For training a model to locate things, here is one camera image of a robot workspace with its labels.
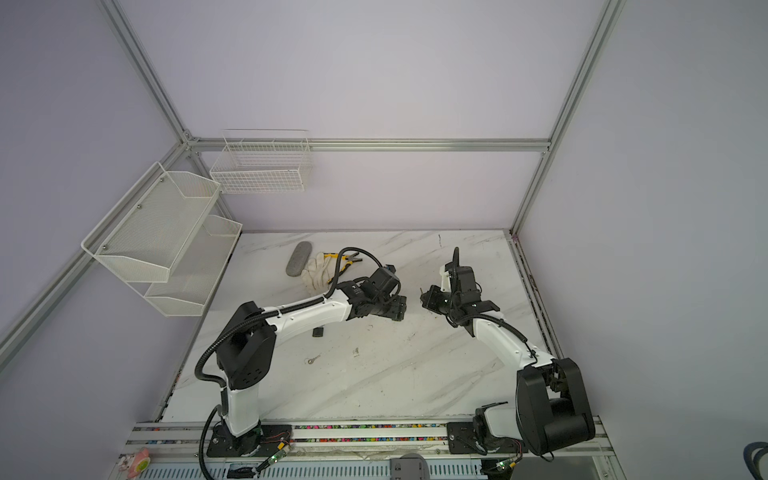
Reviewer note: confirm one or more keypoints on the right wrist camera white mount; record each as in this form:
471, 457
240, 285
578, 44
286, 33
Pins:
445, 278

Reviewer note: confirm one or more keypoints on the white wire basket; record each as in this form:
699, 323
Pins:
256, 161

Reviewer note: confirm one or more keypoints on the yellow black pliers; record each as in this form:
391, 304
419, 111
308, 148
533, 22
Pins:
345, 259

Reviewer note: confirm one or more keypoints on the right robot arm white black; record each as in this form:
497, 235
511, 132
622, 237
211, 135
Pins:
550, 409

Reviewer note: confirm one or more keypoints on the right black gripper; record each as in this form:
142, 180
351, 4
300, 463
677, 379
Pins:
430, 302

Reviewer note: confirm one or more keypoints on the pink tape roll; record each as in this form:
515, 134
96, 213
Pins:
133, 465

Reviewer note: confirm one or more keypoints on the grey oval sharpening stone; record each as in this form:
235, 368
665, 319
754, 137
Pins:
299, 259

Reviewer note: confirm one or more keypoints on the white two-tier mesh shelf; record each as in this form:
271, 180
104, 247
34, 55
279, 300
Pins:
164, 240

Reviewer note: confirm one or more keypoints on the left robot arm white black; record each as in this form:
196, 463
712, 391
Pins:
241, 356

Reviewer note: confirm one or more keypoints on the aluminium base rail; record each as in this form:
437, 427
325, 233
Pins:
356, 450

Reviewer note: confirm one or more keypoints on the grey round object bottom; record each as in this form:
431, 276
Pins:
409, 467

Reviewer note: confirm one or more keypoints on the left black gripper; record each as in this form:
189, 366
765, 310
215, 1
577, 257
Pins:
398, 307

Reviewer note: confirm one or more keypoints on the white work glove yellow cuff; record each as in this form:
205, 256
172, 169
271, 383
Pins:
318, 273

